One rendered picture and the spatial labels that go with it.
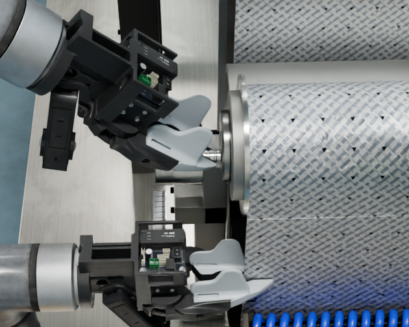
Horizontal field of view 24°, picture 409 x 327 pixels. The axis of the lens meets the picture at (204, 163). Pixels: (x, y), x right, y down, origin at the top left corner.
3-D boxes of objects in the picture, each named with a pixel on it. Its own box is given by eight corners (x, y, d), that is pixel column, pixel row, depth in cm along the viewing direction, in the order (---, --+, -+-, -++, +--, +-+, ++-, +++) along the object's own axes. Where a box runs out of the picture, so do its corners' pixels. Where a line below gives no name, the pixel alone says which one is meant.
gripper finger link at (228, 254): (274, 250, 102) (189, 254, 102) (271, 281, 107) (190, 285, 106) (271, 228, 104) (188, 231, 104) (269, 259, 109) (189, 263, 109)
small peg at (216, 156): (194, 166, 96) (193, 157, 97) (221, 165, 96) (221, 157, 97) (194, 155, 95) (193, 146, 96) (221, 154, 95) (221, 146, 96)
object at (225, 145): (219, 96, 99) (222, 132, 93) (237, 96, 99) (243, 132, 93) (219, 157, 103) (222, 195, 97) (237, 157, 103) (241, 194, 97)
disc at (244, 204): (234, 141, 109) (237, 43, 98) (238, 141, 109) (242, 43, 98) (241, 244, 99) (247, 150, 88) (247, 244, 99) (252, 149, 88)
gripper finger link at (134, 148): (178, 174, 91) (104, 131, 87) (168, 181, 92) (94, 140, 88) (180, 139, 94) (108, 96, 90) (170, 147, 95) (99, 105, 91)
